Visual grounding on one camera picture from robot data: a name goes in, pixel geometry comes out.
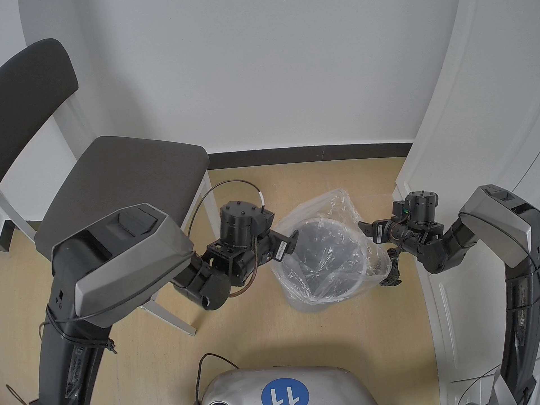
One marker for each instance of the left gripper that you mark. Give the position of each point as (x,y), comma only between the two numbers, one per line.
(274,247)

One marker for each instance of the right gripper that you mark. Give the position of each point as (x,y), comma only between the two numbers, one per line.
(390,232)

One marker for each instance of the clear plastic bag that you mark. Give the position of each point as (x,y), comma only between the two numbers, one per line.
(280,270)

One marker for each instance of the black plastic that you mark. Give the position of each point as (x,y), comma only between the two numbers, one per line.
(393,274)

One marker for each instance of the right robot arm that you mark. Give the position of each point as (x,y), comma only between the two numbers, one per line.
(493,222)

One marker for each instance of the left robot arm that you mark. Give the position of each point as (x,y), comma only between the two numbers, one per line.
(126,260)

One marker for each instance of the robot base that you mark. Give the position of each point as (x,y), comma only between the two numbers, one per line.
(295,386)

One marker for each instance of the white trash bin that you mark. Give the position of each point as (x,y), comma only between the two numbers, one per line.
(312,243)

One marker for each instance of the white panelled door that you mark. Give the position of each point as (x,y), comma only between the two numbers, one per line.
(485,99)

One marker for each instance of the dark grey white-legged chair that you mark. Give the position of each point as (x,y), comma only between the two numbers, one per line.
(126,184)

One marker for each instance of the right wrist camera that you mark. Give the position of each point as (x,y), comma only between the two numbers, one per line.
(398,209)

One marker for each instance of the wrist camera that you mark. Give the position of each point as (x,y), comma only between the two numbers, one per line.
(262,224)
(398,209)

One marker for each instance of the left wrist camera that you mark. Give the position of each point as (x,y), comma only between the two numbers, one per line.
(262,224)

